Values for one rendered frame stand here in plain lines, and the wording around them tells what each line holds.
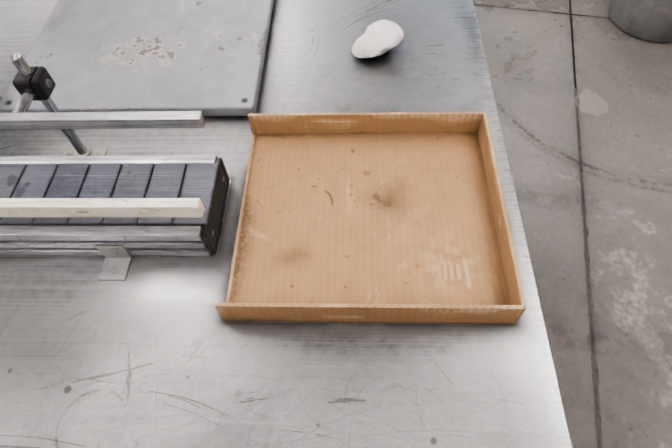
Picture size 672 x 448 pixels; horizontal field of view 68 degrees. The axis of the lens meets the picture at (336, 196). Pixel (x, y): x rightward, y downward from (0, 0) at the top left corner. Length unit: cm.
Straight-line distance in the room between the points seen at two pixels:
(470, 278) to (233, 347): 26
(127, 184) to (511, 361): 45
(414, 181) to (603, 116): 147
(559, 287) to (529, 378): 104
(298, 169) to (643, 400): 114
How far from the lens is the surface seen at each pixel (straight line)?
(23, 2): 107
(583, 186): 179
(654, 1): 233
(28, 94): 64
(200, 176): 58
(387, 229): 57
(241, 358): 53
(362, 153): 64
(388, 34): 77
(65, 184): 64
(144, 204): 54
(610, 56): 230
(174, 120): 54
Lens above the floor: 132
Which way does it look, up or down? 55 degrees down
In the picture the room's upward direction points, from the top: 4 degrees counter-clockwise
